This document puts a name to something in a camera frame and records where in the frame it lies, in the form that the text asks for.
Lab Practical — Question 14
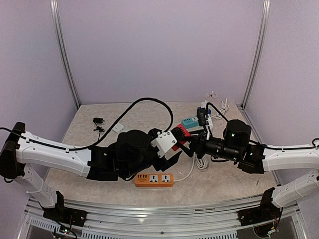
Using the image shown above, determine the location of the aluminium frame post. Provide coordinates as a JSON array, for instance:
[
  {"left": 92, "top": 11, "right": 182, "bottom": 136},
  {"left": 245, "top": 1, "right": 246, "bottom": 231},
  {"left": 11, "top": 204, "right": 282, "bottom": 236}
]
[
  {"left": 49, "top": 0, "right": 81, "bottom": 109},
  {"left": 241, "top": 0, "right": 271, "bottom": 110}
]

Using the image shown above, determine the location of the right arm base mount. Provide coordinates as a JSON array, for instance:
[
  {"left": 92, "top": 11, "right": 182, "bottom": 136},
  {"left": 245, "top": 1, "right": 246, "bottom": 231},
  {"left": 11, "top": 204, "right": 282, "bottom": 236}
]
[{"left": 237, "top": 187, "right": 282, "bottom": 226}]

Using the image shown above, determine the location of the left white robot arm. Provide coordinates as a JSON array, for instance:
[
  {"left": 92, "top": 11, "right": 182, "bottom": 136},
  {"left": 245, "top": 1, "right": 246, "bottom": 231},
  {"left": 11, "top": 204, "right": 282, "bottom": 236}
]
[{"left": 0, "top": 122, "right": 184, "bottom": 222}]

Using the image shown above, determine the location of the black charger cable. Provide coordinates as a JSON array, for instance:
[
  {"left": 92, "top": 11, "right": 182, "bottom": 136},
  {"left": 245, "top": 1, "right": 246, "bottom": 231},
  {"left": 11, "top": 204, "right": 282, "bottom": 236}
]
[{"left": 93, "top": 123, "right": 105, "bottom": 140}]

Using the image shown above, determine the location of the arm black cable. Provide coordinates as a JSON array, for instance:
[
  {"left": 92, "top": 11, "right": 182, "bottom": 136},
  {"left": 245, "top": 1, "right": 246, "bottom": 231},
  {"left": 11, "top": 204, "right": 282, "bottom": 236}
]
[
  {"left": 205, "top": 101, "right": 319, "bottom": 151},
  {"left": 0, "top": 97, "right": 174, "bottom": 151}
]

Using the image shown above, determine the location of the teal power strip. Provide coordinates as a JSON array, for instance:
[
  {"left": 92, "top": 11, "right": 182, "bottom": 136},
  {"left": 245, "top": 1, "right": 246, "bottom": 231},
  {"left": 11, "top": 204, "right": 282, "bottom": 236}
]
[{"left": 181, "top": 117, "right": 199, "bottom": 129}]

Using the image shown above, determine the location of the aluminium front rail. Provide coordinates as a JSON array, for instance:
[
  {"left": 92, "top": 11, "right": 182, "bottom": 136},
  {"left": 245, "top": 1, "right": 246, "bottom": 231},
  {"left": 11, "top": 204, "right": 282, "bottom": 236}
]
[{"left": 14, "top": 196, "right": 310, "bottom": 239}]

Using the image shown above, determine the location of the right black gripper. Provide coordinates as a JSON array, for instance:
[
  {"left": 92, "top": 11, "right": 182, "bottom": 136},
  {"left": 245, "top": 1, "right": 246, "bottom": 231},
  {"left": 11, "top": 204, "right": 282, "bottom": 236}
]
[{"left": 181, "top": 129, "right": 240, "bottom": 162}]

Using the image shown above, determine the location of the red cube socket adapter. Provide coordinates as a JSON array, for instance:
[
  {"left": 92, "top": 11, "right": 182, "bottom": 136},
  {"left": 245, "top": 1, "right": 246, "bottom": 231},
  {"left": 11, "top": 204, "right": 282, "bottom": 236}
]
[{"left": 170, "top": 124, "right": 191, "bottom": 151}]

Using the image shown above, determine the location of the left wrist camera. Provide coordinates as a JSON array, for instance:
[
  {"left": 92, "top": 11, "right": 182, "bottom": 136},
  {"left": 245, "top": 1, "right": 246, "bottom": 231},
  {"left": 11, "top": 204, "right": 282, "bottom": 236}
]
[{"left": 151, "top": 131, "right": 177, "bottom": 158}]

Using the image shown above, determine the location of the white strip power cord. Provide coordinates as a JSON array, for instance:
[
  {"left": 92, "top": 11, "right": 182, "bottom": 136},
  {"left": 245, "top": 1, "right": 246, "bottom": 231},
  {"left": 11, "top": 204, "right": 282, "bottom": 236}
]
[{"left": 173, "top": 156, "right": 210, "bottom": 182}]

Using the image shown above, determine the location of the orange power strip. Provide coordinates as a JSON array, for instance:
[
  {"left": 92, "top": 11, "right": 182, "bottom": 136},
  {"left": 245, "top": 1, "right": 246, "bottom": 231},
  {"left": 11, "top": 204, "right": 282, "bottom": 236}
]
[{"left": 135, "top": 173, "right": 174, "bottom": 188}]

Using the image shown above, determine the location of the right aluminium frame post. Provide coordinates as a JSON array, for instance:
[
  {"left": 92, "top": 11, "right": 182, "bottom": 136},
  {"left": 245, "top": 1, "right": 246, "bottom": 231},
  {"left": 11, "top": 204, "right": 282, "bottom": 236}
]
[{"left": 241, "top": 0, "right": 271, "bottom": 110}]

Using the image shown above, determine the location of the blue cube socket adapter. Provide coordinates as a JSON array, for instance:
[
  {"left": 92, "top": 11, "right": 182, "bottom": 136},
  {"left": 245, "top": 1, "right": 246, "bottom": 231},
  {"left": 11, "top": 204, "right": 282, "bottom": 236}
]
[{"left": 196, "top": 107, "right": 211, "bottom": 119}]

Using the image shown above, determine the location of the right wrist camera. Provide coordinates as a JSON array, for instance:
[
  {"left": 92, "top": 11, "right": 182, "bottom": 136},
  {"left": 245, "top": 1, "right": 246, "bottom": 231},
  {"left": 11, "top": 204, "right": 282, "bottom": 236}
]
[{"left": 198, "top": 115, "right": 213, "bottom": 131}]

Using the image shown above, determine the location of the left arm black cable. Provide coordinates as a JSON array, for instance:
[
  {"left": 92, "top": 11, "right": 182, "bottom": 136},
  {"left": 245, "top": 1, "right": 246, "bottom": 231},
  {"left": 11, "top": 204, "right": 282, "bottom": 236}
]
[{"left": 0, "top": 97, "right": 174, "bottom": 151}]

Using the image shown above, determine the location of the small white charger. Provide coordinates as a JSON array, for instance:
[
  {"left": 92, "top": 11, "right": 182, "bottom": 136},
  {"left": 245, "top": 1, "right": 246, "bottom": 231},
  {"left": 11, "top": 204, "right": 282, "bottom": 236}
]
[{"left": 201, "top": 100, "right": 207, "bottom": 108}]

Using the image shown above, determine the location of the black charger plug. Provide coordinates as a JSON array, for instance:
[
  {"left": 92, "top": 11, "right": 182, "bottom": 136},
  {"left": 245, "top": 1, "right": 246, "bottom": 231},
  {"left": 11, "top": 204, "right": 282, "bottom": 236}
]
[{"left": 93, "top": 118, "right": 104, "bottom": 124}]

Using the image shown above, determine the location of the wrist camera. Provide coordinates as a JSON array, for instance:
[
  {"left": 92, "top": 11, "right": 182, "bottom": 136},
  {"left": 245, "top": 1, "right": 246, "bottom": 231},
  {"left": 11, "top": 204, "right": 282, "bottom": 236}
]
[
  {"left": 151, "top": 131, "right": 177, "bottom": 158},
  {"left": 198, "top": 115, "right": 213, "bottom": 131}
]

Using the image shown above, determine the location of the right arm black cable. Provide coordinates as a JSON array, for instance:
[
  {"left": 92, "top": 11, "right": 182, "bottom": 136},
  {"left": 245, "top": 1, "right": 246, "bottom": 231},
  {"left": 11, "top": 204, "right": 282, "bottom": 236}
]
[{"left": 205, "top": 101, "right": 319, "bottom": 151}]

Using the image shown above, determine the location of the white power adapter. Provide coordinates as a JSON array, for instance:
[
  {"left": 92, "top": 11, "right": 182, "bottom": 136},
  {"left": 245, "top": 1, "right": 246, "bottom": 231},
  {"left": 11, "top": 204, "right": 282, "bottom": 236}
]
[{"left": 112, "top": 123, "right": 125, "bottom": 133}]

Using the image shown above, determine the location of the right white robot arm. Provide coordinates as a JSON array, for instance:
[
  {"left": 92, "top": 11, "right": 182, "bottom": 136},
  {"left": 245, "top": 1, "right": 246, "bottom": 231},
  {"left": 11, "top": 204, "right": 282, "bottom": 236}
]
[{"left": 174, "top": 119, "right": 319, "bottom": 221}]

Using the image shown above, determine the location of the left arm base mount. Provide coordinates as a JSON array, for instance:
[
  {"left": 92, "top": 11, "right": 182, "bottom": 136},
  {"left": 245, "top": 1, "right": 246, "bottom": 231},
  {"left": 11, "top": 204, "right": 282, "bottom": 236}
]
[{"left": 42, "top": 191, "right": 88, "bottom": 227}]

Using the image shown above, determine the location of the left aluminium frame post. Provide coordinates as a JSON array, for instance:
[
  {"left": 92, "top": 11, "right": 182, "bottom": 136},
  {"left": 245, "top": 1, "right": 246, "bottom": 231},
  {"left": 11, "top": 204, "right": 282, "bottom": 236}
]
[{"left": 49, "top": 0, "right": 81, "bottom": 109}]

